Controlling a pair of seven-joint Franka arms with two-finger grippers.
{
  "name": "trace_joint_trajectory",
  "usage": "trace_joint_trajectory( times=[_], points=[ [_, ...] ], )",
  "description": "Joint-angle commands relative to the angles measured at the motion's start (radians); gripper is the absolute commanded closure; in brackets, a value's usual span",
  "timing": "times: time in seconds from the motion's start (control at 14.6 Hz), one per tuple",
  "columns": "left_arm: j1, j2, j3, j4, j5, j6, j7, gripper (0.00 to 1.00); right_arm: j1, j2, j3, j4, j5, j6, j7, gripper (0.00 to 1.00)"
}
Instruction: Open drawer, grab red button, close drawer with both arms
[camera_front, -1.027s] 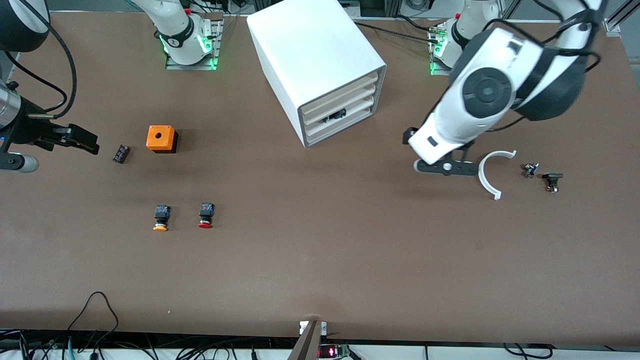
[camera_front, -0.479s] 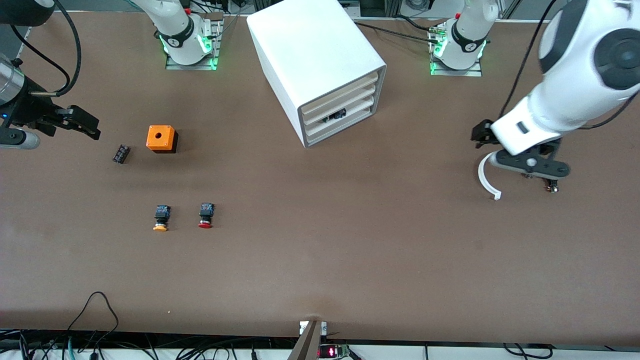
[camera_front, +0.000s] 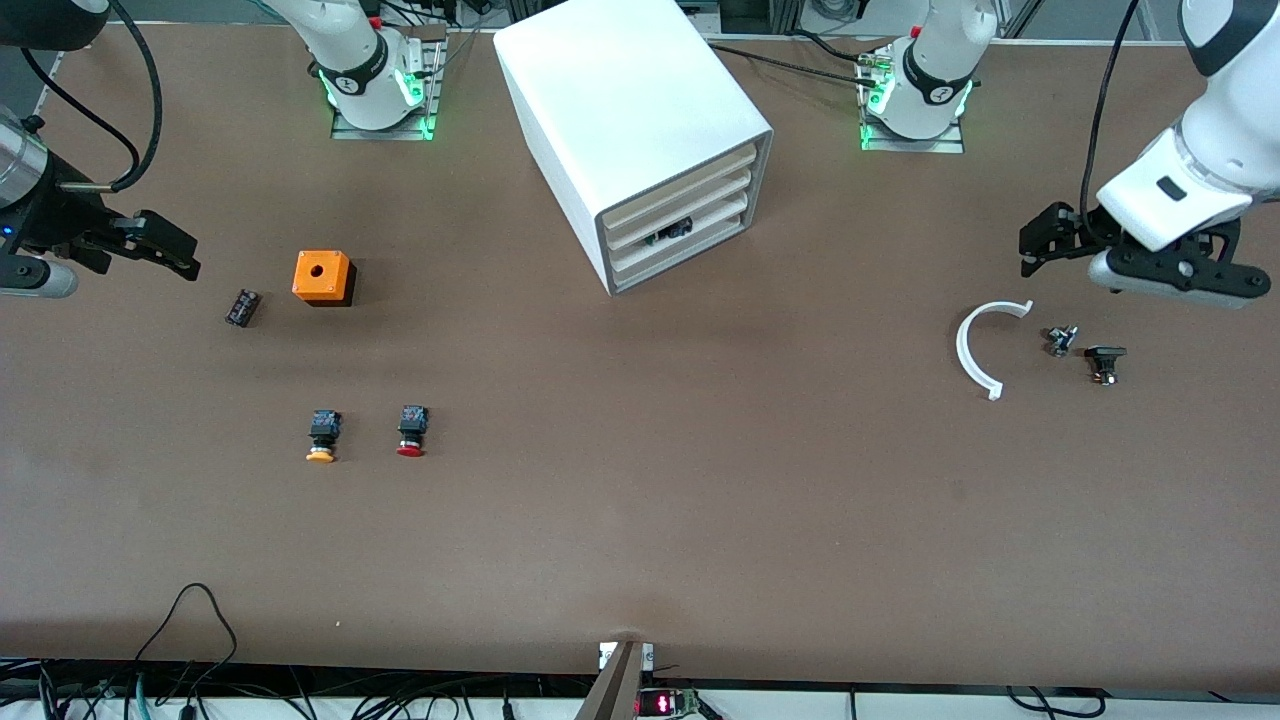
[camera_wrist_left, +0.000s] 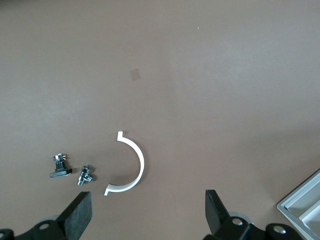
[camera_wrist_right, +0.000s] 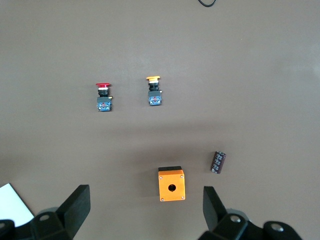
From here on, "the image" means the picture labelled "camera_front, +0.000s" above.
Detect red mushroom push button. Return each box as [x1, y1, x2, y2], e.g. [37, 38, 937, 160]
[395, 403, 432, 460]

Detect cream drawer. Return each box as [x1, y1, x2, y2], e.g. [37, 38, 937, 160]
[597, 143, 758, 237]
[602, 170, 755, 259]
[607, 197, 753, 282]

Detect yellow mushroom push button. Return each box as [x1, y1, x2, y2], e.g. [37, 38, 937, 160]
[305, 408, 344, 465]

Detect white drawer cabinet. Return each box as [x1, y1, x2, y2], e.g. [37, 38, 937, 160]
[493, 0, 775, 298]

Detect white curved plastic piece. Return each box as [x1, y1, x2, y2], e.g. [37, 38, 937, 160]
[955, 299, 1035, 402]

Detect orange box with hole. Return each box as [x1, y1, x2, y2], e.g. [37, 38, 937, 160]
[291, 249, 358, 308]

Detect red lit electronic device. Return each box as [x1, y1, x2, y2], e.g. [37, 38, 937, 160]
[636, 687, 703, 720]

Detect small black switch part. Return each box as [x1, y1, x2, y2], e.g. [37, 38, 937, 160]
[1084, 344, 1129, 388]

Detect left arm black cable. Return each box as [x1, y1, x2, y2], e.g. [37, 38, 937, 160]
[1078, 0, 1143, 246]

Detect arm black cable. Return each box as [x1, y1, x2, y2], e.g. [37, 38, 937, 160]
[1078, 0, 1143, 246]
[18, 0, 167, 194]

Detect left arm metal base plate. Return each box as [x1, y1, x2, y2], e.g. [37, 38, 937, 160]
[857, 40, 967, 155]

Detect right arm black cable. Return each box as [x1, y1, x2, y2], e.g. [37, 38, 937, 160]
[18, 0, 167, 194]

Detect black table cable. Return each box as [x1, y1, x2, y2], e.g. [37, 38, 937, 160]
[708, 28, 886, 91]

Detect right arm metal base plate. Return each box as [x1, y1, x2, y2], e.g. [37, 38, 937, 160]
[329, 25, 447, 142]

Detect black looped cable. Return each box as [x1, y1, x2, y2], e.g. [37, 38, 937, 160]
[133, 582, 240, 669]

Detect black cable bundle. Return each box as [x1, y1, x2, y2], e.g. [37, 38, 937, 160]
[0, 658, 601, 720]

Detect brown camera mount post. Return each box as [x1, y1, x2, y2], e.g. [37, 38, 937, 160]
[574, 640, 657, 720]

